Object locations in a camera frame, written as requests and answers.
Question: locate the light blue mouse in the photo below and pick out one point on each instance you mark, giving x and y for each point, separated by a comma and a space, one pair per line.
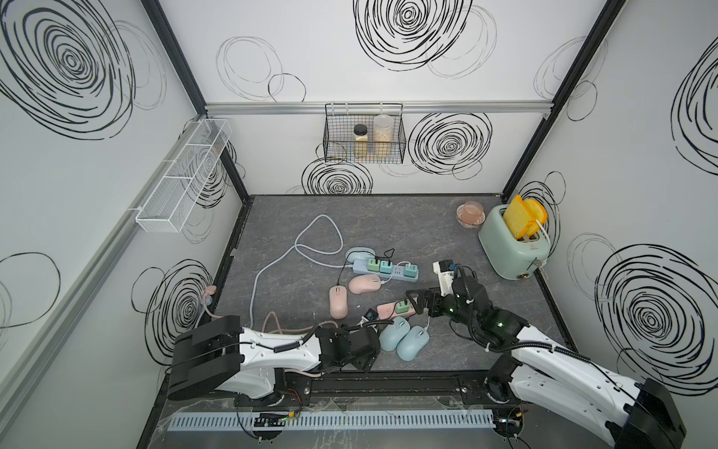
412, 343
393, 334

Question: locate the brown lid spice jar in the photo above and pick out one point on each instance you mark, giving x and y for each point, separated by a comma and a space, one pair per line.
360, 147

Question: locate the pink glass bowl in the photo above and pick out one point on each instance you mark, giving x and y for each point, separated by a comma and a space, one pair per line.
470, 214

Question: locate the white wire shelf basket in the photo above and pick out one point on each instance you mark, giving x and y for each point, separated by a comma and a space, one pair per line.
173, 198

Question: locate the grey cable duct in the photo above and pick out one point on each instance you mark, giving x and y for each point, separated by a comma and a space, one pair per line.
335, 420

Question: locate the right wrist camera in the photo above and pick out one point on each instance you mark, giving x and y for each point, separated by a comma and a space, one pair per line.
444, 270

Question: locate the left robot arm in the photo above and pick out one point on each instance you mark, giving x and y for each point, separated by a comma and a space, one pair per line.
223, 355

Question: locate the blue power strip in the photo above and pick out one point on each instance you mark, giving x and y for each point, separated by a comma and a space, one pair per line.
405, 272

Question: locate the pink power strip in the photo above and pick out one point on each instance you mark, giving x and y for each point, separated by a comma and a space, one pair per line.
386, 311

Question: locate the green charger plug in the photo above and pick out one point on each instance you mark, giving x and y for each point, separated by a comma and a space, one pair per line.
402, 307

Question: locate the white lid tall jar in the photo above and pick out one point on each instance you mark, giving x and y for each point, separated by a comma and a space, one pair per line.
383, 136

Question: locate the mint green toaster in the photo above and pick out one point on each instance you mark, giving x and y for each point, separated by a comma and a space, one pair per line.
512, 259

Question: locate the black wire basket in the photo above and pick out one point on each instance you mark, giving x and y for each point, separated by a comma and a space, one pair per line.
340, 118

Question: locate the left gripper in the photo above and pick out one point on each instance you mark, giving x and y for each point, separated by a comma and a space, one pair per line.
367, 362

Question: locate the blue mouse behind strip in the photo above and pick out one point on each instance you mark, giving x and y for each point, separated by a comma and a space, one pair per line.
359, 253

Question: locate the pink mouse sideways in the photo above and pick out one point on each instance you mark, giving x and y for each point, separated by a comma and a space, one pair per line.
366, 283

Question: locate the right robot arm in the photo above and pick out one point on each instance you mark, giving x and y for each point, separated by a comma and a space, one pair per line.
532, 367

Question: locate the yellow toast slice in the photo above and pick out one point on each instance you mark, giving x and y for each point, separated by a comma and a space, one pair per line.
524, 217

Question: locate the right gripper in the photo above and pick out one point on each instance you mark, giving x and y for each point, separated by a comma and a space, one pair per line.
434, 295

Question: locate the pink mouse upright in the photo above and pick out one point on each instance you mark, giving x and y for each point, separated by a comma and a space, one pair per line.
338, 300

